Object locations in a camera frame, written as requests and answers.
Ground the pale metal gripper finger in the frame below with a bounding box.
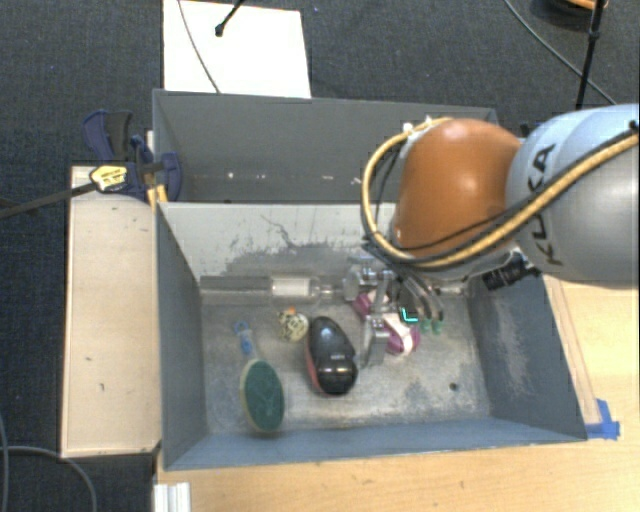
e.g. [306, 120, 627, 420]
[341, 268, 370, 303]
[360, 315, 391, 370]

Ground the purple and white striped toy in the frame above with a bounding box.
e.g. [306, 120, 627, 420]
[352, 292, 422, 357]

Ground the black and red computer mouse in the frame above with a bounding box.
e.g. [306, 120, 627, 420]
[304, 315, 360, 397]

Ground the cream patterned small ball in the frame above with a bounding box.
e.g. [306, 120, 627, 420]
[276, 308, 310, 344]

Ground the grey white and clear cylinder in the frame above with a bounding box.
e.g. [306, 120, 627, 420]
[199, 274, 346, 302]

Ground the grey metal bin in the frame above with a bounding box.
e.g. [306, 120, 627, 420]
[151, 88, 589, 472]

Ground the pale wood board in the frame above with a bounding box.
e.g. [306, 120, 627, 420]
[59, 164, 164, 459]

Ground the black cylinder on white bracket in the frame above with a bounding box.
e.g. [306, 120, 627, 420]
[464, 252, 544, 294]

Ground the green round brush blue handle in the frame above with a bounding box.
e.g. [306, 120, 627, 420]
[232, 320, 287, 434]

